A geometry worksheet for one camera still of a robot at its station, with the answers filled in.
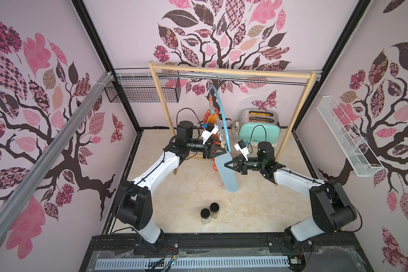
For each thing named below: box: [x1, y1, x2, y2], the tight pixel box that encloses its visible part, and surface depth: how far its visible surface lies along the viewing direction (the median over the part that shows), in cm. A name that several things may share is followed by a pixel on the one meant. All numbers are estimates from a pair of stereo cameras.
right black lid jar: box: [209, 202, 220, 220], surface depth 76 cm
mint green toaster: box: [238, 108, 282, 146], surface depth 105 cm
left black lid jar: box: [200, 207, 212, 225], surface depth 75 cm
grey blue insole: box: [214, 151, 239, 193], surface depth 79 cm
